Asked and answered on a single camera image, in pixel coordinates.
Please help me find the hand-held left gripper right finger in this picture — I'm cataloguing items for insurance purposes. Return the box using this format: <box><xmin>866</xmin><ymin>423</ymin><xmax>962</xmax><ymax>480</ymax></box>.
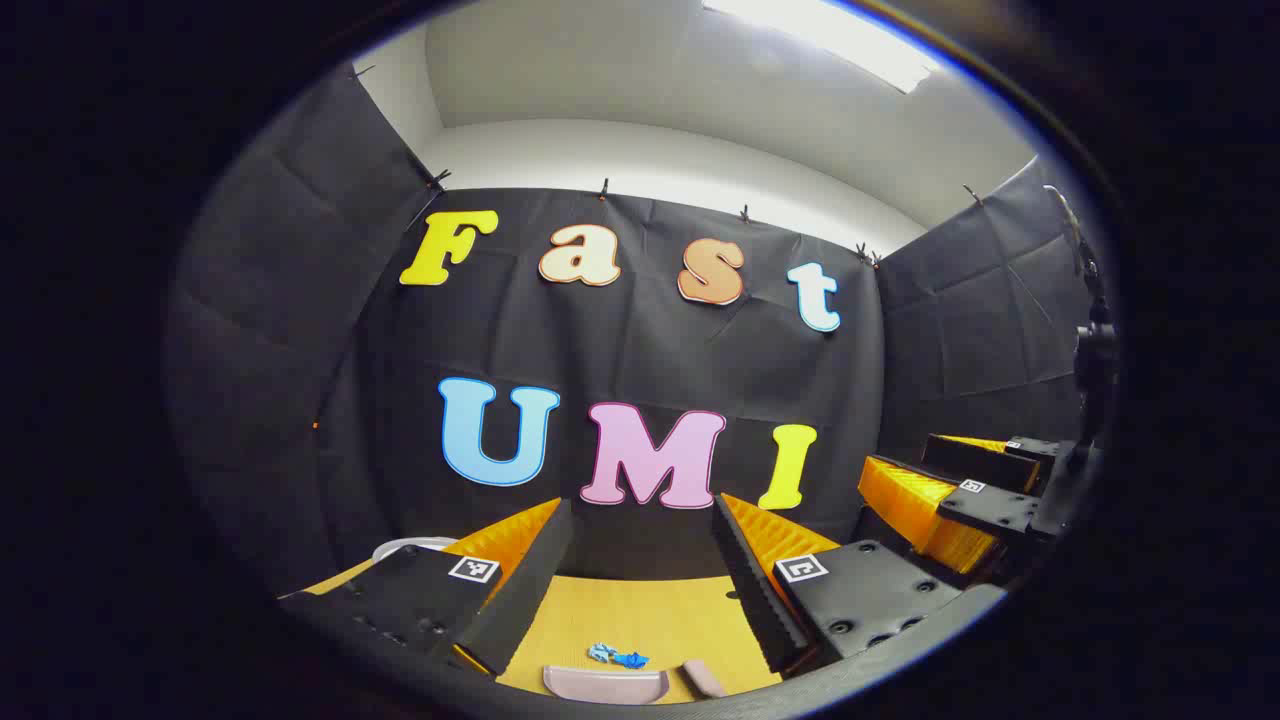
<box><xmin>711</xmin><ymin>492</ymin><xmax>967</xmax><ymax>674</ymax></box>

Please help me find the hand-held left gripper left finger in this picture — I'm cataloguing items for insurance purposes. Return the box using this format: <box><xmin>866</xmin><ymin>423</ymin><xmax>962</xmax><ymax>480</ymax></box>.
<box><xmin>280</xmin><ymin>497</ymin><xmax>581</xmax><ymax>677</ymax></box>

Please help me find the small pink broom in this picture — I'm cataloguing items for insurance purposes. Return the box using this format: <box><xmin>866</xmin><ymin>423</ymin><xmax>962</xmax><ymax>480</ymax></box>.
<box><xmin>682</xmin><ymin>659</ymin><xmax>728</xmax><ymax>700</ymax></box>

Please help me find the white ribbed garbage bin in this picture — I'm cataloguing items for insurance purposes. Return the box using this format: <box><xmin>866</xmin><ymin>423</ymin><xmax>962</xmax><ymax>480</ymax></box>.
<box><xmin>371</xmin><ymin>536</ymin><xmax>460</xmax><ymax>564</ymax></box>

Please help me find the pink dustpan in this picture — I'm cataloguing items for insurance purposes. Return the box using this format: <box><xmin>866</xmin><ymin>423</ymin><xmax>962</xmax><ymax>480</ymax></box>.
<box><xmin>543</xmin><ymin>664</ymin><xmax>672</xmax><ymax>707</ymax></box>

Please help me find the wooden desktop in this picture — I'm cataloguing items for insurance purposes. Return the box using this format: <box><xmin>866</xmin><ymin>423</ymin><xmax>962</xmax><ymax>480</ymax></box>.
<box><xmin>300</xmin><ymin>560</ymin><xmax>784</xmax><ymax>705</ymax></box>

